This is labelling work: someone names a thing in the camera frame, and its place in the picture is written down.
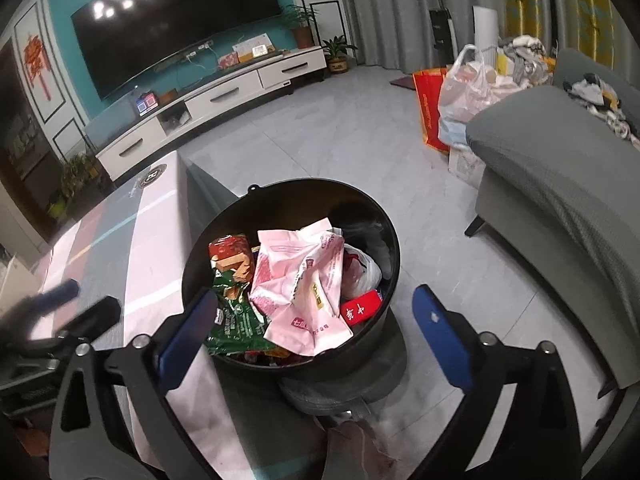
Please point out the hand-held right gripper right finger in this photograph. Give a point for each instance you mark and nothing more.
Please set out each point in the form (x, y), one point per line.
(442, 335)

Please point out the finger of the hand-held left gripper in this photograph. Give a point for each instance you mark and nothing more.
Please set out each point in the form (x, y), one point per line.
(60, 291)
(97, 315)

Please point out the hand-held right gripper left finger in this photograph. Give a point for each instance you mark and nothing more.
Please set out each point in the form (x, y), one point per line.
(187, 340)

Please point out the green snack packet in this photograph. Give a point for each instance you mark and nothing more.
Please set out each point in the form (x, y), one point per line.
(235, 320)

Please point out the red gold carton box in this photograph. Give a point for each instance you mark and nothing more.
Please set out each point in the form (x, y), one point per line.
(360, 307)

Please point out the red biscuit wrapper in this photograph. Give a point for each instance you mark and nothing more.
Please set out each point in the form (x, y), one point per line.
(230, 255)

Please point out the white plastic bag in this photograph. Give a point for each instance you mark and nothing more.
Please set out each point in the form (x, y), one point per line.
(365, 272)

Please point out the pink plastic bag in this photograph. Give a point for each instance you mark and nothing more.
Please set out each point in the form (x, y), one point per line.
(290, 280)

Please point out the black round bin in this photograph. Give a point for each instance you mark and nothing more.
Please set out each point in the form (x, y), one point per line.
(280, 200)

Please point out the potted plants on black stand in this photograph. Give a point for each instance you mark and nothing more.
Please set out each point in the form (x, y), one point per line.
(75, 180)

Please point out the white paper bag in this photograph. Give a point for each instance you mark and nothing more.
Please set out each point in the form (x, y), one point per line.
(467, 167)

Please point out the grey sofa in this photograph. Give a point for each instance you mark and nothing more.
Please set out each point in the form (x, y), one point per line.
(550, 185)

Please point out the blue red small boxes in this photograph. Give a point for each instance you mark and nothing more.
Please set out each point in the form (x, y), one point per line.
(146, 103)

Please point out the brown small box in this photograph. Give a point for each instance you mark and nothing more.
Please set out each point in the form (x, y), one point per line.
(169, 97)

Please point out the red paper bag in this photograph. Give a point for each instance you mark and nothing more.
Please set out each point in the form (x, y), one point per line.
(429, 110)

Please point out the red hanging knot ornament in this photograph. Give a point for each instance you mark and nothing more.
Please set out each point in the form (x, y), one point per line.
(36, 62)

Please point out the full translucent plastic bag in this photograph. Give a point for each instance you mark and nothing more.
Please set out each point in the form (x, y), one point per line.
(470, 95)

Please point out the white television cabinet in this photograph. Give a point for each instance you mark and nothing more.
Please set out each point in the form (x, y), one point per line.
(225, 95)

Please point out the dark door mat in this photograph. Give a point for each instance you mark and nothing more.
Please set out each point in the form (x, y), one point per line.
(404, 83)

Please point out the pink flat box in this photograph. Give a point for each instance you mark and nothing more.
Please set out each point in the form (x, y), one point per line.
(228, 61)

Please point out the black white clothing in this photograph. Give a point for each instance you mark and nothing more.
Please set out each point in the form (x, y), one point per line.
(600, 97)

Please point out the large black television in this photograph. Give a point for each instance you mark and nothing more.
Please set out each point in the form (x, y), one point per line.
(175, 25)

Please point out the pile of patterned clothes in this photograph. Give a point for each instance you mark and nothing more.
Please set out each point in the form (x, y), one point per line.
(525, 55)

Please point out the small potted plant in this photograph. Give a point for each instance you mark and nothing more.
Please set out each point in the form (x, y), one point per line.
(340, 57)

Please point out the black upright vacuum cleaner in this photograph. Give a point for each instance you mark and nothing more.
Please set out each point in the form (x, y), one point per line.
(440, 25)

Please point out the white board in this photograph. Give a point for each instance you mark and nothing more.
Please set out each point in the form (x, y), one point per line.
(486, 27)

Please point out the tall potted plant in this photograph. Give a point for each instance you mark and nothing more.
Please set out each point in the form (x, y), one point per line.
(302, 27)

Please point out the grey curtain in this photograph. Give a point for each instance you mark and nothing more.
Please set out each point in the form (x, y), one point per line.
(390, 5)

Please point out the yellow curtain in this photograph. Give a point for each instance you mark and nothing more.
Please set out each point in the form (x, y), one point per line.
(560, 0)

